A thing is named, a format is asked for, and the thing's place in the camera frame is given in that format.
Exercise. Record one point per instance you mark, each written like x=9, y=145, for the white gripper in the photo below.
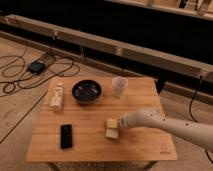
x=112, y=123

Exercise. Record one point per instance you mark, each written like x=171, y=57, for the white sponge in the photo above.
x=112, y=133

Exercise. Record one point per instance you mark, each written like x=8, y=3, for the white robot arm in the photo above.
x=195, y=133

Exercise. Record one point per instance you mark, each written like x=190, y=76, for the clear plastic cup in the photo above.
x=119, y=85

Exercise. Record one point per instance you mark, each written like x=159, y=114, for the wooden table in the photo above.
x=89, y=143

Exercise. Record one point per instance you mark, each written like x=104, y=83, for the dark blue bowl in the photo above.
x=86, y=91

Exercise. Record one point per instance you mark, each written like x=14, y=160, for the black rectangular remote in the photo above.
x=66, y=136

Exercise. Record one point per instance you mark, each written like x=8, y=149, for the long wooden beam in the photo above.
x=144, y=55

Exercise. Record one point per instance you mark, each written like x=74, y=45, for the blue power adapter box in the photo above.
x=36, y=67

